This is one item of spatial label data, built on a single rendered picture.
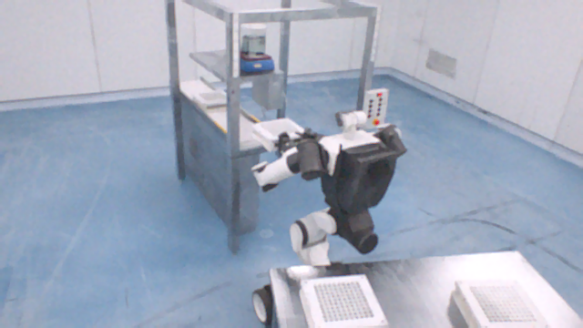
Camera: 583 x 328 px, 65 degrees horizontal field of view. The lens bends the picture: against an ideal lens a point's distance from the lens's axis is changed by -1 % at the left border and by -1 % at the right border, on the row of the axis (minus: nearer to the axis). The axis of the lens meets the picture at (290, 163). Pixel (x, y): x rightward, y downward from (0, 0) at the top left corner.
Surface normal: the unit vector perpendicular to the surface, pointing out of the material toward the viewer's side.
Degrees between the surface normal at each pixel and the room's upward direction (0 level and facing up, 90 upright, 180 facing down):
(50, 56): 90
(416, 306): 0
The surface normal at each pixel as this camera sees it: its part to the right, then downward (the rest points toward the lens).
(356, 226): 0.39, -0.33
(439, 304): 0.05, -0.88
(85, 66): 0.43, 0.44
